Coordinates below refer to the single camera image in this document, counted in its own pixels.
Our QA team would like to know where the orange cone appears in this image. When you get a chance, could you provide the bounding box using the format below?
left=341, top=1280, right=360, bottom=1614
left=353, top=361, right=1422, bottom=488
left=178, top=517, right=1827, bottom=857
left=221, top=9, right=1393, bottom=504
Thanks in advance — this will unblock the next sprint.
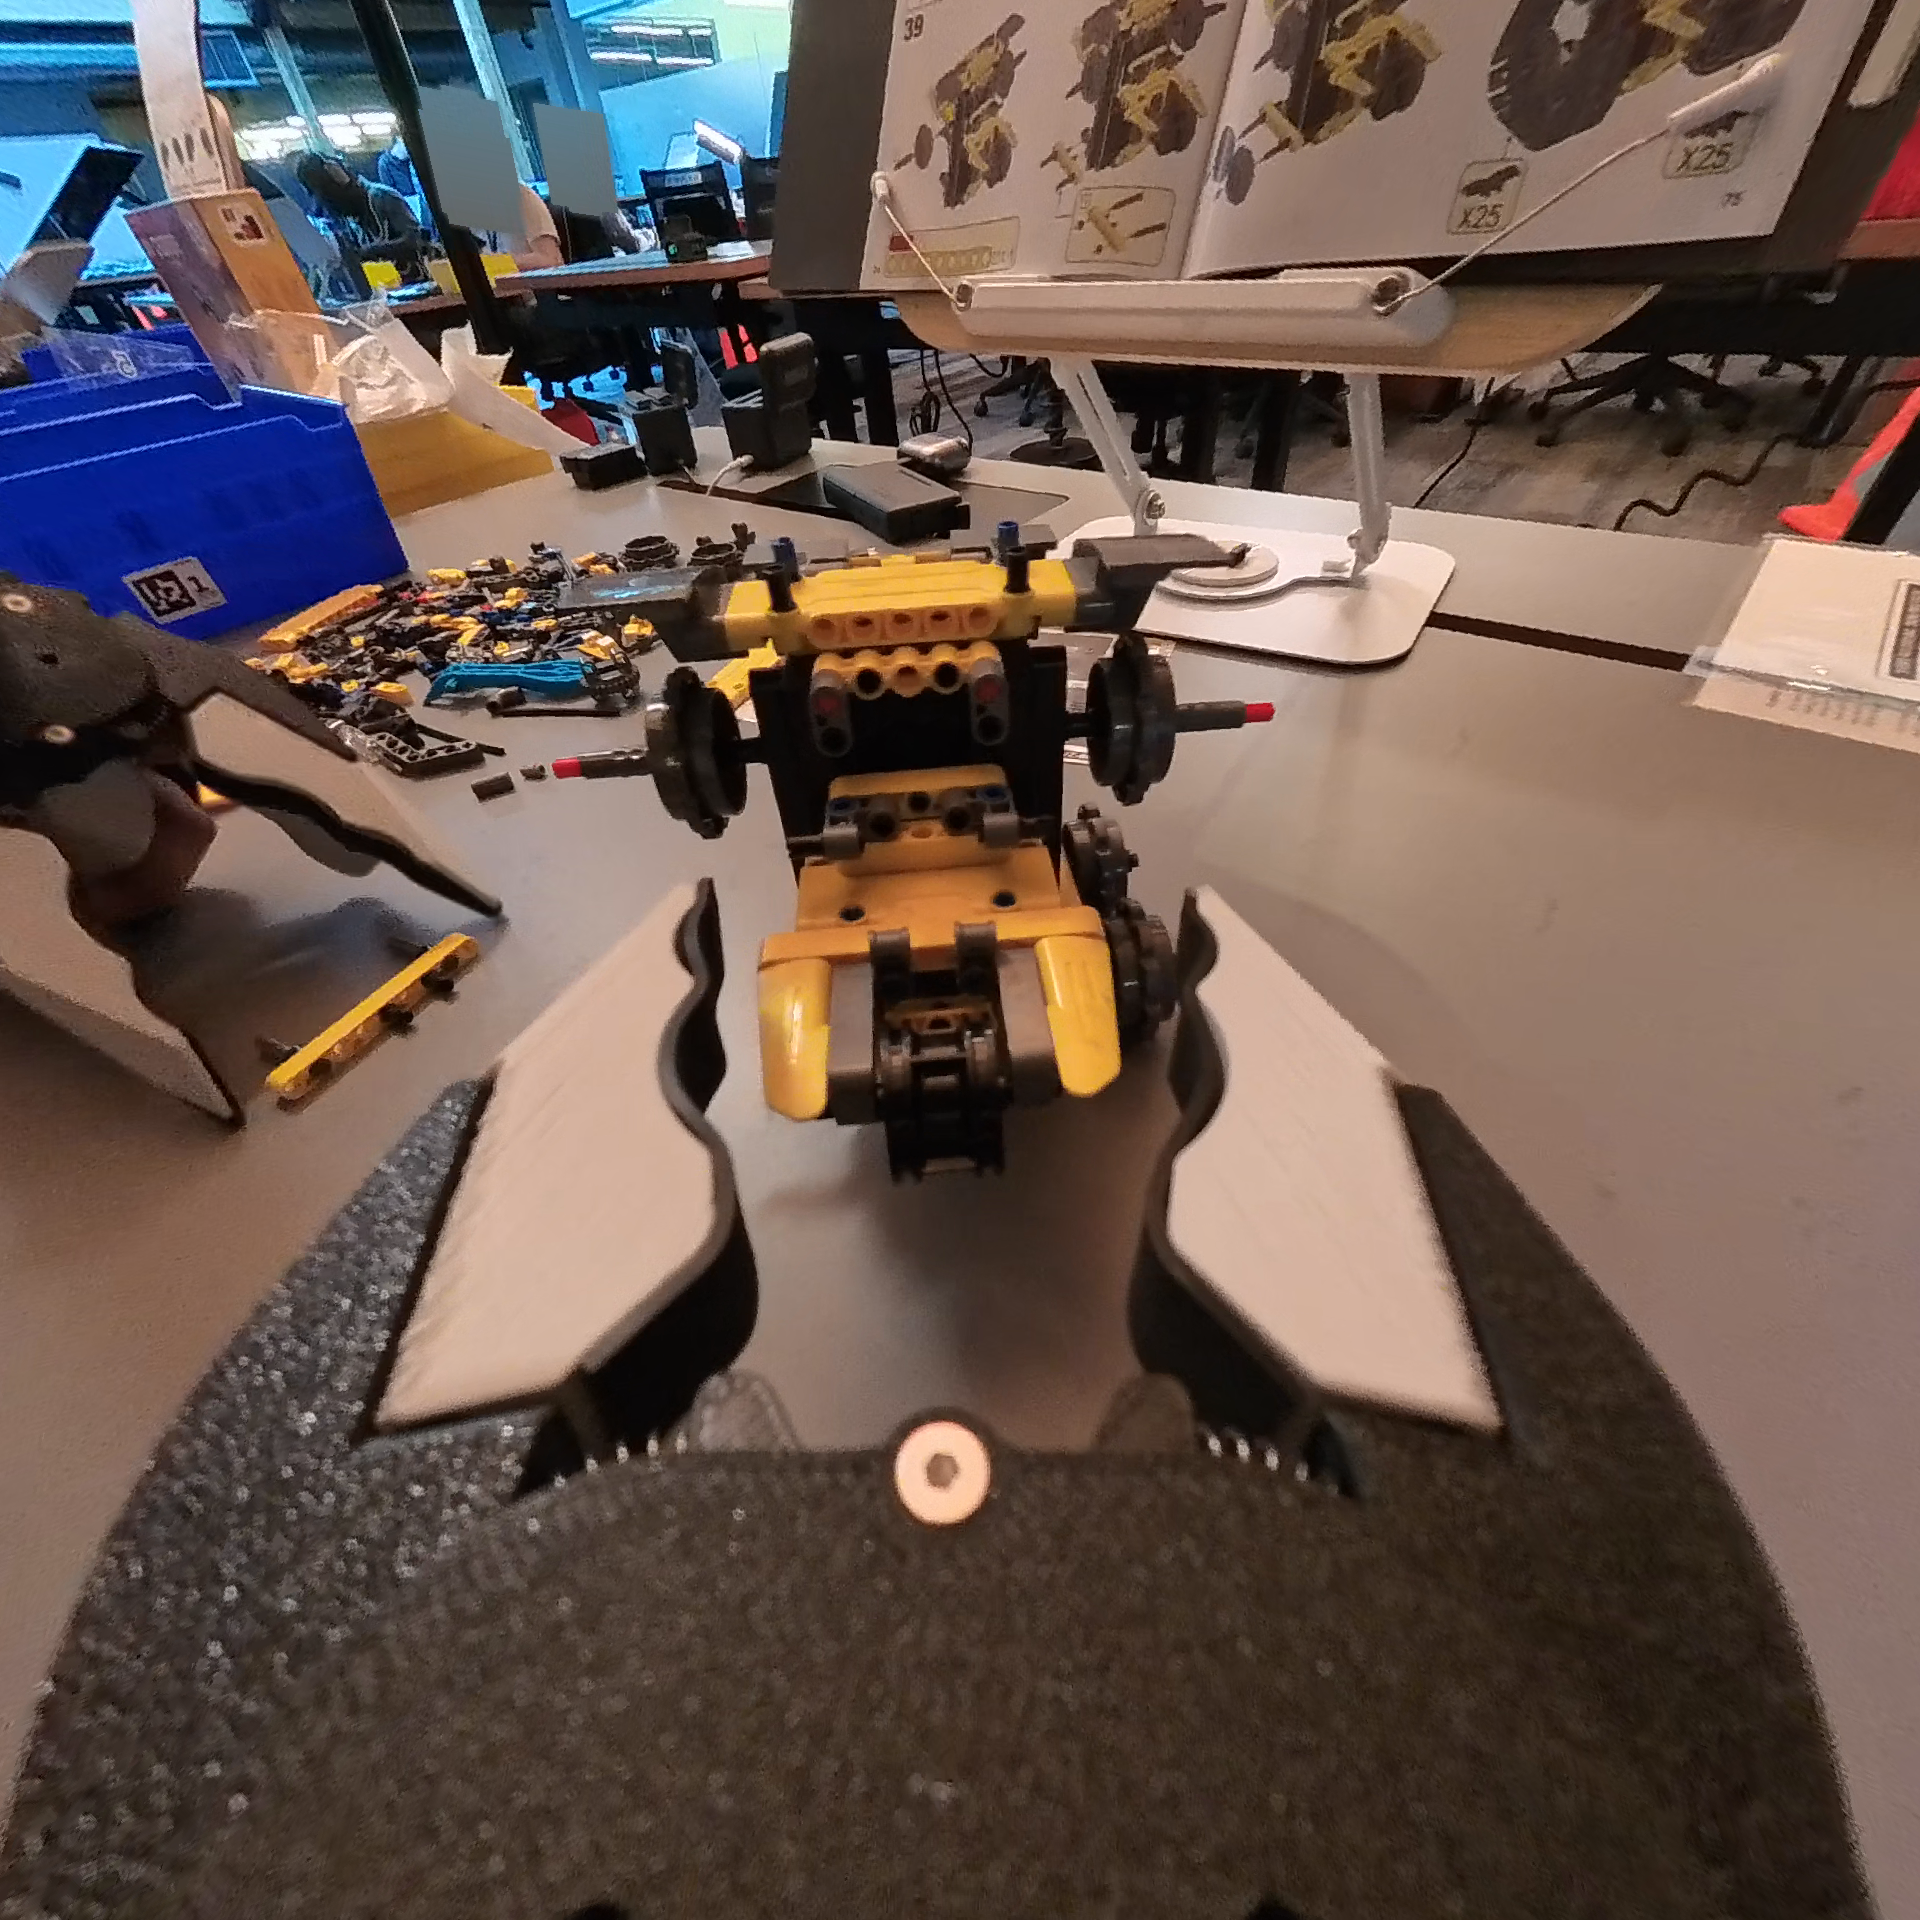
left=1783, top=403, right=1920, bottom=547

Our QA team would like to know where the clear plastic bag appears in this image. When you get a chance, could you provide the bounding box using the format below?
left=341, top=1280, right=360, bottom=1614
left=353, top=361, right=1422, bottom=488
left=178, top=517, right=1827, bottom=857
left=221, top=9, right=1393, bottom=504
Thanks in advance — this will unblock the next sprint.
left=246, top=306, right=560, bottom=452

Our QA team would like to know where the cardboard box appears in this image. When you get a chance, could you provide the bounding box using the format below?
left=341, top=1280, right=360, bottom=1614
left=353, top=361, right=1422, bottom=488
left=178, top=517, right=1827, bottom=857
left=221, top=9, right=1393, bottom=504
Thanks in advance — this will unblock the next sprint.
left=127, top=187, right=328, bottom=397

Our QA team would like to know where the white book stand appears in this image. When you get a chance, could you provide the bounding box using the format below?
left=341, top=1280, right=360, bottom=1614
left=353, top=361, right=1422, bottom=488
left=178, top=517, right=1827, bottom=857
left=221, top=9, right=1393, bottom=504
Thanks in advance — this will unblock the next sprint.
left=773, top=0, right=1878, bottom=673

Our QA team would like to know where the black power bank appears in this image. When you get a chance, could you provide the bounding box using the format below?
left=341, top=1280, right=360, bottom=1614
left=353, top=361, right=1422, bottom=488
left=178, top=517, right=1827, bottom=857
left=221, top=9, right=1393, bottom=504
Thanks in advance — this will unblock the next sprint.
left=823, top=460, right=966, bottom=547

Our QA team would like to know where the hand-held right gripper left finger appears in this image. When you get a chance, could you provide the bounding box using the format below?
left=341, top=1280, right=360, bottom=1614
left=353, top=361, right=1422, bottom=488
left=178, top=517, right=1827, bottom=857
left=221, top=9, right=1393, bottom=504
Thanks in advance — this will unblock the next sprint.
left=372, top=876, right=757, bottom=1495

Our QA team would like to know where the yellow black brick vehicle model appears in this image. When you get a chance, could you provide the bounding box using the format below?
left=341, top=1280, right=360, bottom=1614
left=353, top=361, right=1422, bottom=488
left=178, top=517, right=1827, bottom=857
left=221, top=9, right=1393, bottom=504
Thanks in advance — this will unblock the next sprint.
left=552, top=517, right=1280, bottom=1189

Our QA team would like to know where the building instruction booklet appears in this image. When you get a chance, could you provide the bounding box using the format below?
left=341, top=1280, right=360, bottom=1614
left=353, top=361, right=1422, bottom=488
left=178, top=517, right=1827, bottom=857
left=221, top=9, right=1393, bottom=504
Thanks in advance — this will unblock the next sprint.
left=862, top=0, right=1824, bottom=290

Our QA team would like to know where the black battery charger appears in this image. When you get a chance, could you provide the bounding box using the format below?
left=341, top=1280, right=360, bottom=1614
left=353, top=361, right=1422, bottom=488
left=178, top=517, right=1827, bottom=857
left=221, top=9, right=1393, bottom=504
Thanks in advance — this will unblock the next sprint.
left=619, top=384, right=702, bottom=476

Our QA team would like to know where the pile of loose brick parts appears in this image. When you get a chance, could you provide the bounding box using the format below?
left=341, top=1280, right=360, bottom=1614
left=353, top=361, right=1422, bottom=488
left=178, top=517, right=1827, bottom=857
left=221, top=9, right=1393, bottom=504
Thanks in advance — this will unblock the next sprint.
left=246, top=522, right=753, bottom=800

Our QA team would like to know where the brown office desk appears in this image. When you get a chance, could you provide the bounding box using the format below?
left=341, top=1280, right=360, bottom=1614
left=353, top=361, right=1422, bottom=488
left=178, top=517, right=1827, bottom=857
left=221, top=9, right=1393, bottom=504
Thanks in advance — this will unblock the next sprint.
left=493, top=245, right=783, bottom=310

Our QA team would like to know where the black desk mat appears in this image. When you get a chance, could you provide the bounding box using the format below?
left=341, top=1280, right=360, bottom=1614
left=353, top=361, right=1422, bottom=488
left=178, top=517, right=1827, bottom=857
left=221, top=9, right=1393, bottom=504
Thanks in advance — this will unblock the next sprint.
left=732, top=462, right=1076, bottom=531

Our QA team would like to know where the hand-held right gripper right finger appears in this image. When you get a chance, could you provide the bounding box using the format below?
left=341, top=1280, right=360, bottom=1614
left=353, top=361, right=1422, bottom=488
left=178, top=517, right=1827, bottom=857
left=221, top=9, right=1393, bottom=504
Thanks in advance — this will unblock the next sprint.
left=1133, top=884, right=1507, bottom=1491

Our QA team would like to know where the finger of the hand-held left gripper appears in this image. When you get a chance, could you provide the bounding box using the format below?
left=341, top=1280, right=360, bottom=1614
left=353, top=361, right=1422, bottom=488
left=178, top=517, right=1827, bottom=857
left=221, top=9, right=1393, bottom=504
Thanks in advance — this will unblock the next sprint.
left=0, top=833, right=246, bottom=1131
left=112, top=614, right=508, bottom=921

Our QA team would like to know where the paper sheet in clear sleeve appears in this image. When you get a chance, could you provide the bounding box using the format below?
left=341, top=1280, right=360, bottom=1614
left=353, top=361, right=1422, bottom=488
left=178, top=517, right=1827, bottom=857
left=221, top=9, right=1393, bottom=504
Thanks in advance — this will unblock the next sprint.
left=1686, top=532, right=1920, bottom=740

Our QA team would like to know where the black charger dock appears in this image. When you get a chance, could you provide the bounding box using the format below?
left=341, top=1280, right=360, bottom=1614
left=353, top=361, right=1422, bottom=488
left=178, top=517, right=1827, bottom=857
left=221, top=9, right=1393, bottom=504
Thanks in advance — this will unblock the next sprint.
left=721, top=335, right=823, bottom=476

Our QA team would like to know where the black office chair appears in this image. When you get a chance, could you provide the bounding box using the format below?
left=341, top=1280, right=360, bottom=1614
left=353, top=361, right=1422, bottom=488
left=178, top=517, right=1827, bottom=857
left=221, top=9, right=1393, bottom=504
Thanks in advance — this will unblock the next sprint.
left=1526, top=352, right=1827, bottom=456
left=972, top=352, right=1090, bottom=470

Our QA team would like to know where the yellow brick beam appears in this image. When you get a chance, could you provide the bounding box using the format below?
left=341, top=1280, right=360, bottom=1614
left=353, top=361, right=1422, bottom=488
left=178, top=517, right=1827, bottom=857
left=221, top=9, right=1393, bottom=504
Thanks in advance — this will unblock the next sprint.
left=259, top=931, right=487, bottom=1109

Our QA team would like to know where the blue plastic bin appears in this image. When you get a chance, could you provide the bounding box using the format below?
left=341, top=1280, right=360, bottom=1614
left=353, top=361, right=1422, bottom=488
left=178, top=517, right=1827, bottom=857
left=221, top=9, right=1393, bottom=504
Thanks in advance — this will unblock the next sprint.
left=0, top=333, right=412, bottom=644

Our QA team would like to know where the yellow plastic bin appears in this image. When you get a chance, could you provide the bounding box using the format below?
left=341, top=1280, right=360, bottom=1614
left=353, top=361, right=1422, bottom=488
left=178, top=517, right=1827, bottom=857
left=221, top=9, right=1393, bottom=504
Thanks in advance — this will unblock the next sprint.
left=360, top=382, right=560, bottom=522

